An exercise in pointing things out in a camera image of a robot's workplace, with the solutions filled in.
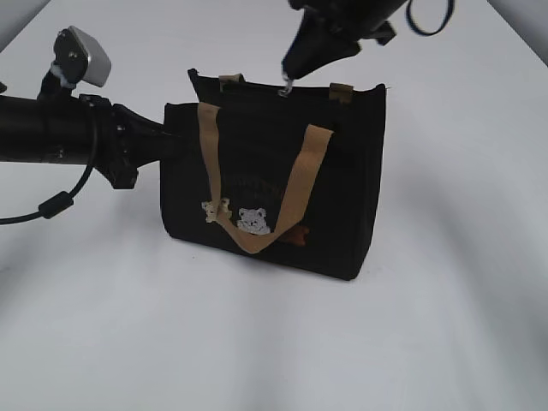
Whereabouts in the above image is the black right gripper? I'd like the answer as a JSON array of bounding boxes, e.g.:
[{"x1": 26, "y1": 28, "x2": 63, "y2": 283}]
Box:
[{"x1": 282, "y1": 1, "x2": 361, "y2": 80}]

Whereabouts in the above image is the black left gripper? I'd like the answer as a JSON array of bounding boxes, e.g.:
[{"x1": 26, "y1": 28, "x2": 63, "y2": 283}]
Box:
[{"x1": 79, "y1": 94, "x2": 188, "y2": 190}]

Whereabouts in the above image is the metal zipper pull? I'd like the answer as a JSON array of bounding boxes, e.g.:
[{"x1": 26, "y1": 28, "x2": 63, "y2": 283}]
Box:
[{"x1": 278, "y1": 74, "x2": 294, "y2": 98}]

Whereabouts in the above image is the black tote bag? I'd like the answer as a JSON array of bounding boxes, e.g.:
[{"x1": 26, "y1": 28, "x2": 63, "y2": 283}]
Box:
[{"x1": 188, "y1": 69, "x2": 387, "y2": 281}]

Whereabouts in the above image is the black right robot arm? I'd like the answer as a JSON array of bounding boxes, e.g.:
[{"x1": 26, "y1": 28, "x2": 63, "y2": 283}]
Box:
[{"x1": 282, "y1": 0, "x2": 403, "y2": 80}]

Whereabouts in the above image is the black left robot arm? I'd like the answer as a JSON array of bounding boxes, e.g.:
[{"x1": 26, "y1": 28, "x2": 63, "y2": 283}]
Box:
[{"x1": 1, "y1": 94, "x2": 186, "y2": 189}]

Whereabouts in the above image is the black cable with ferrite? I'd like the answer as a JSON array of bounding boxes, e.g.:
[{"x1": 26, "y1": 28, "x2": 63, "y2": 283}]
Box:
[{"x1": 0, "y1": 158, "x2": 96, "y2": 227}]

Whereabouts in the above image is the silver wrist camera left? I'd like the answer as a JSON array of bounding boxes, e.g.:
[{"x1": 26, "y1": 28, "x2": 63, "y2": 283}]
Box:
[{"x1": 50, "y1": 26, "x2": 111, "y2": 89}]

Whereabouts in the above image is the black looped cable right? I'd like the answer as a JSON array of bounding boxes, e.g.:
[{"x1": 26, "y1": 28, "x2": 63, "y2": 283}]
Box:
[{"x1": 404, "y1": 0, "x2": 456, "y2": 37}]

